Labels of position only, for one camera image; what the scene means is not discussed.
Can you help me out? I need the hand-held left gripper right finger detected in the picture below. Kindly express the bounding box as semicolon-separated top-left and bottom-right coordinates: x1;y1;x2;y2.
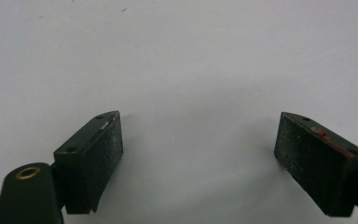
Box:
273;111;358;217

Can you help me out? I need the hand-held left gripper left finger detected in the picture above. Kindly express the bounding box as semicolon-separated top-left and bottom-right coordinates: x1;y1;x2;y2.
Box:
53;110;125;216

